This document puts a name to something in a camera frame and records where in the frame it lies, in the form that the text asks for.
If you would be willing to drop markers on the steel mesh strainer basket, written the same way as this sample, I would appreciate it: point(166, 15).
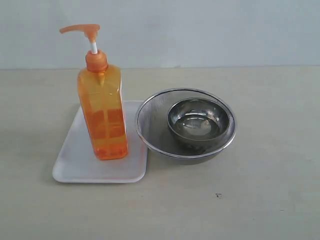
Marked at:
point(152, 127)

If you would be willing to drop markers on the white rectangular tray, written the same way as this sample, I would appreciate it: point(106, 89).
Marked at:
point(77, 163)

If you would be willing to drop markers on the orange pump soap bottle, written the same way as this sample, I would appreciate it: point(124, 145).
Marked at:
point(99, 90)

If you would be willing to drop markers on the small stainless steel bowl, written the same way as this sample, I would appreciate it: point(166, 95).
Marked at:
point(198, 122)

